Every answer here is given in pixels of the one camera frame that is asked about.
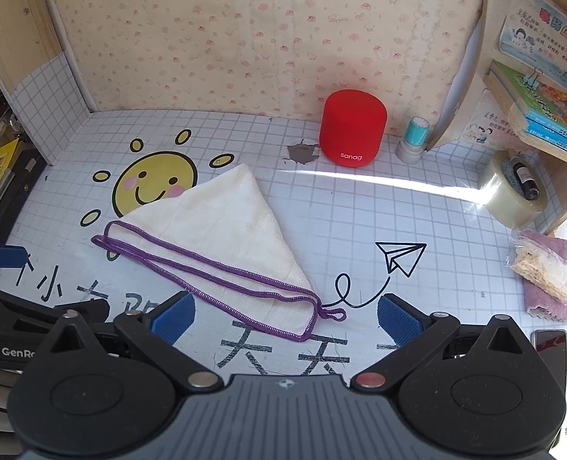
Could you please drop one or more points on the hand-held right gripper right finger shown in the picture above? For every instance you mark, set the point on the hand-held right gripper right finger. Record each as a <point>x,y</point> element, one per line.
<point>399,318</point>

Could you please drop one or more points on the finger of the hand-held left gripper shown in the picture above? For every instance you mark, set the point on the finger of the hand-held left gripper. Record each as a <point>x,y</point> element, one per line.
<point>24,305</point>
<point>1,255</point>

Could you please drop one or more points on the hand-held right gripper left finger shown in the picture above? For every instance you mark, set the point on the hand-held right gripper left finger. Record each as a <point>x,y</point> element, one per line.
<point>172,318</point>

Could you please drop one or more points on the cream towel with purple trim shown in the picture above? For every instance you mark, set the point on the cream towel with purple trim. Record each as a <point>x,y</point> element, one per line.
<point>226,230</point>

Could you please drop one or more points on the black folder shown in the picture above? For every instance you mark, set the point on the black folder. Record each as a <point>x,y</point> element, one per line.
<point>19,187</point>

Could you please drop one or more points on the grid printed desk mat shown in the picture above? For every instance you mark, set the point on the grid printed desk mat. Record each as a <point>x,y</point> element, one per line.
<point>360,220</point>

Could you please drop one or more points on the purple cloth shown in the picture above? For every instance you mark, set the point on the purple cloth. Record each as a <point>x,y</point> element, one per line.
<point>545,304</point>

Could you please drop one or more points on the clear plastic snack bag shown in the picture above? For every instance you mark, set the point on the clear plastic snack bag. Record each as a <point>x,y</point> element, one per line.
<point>537,263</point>

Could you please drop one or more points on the dark phone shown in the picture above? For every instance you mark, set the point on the dark phone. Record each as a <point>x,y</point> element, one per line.
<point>549,354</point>

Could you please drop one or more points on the clear tape roll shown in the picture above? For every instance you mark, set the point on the clear tape roll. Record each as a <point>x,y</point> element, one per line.
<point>499,196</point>

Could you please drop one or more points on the teal capped stamp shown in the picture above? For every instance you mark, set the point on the teal capped stamp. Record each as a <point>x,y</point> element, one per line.
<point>414,136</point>

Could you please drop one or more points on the small black bottle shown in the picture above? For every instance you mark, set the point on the small black bottle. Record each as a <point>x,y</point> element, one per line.
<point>523,177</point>

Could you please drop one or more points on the red round speaker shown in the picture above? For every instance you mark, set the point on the red round speaker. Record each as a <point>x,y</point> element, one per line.
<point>353,127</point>

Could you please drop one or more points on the wooden side panel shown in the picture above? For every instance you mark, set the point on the wooden side panel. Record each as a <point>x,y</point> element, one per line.
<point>19,28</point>

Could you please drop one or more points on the blue book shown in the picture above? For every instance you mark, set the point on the blue book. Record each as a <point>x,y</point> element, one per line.
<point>561,143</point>
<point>559,127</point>

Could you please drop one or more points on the green illustrated book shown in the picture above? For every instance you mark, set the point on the green illustrated book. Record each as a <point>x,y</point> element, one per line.
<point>542,93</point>

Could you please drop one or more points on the illustrated paper card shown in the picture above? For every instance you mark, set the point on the illustrated paper card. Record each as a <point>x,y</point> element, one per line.
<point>537,33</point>

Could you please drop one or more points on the wooden desk shelf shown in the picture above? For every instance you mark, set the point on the wooden desk shelf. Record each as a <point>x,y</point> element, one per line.
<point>492,14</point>

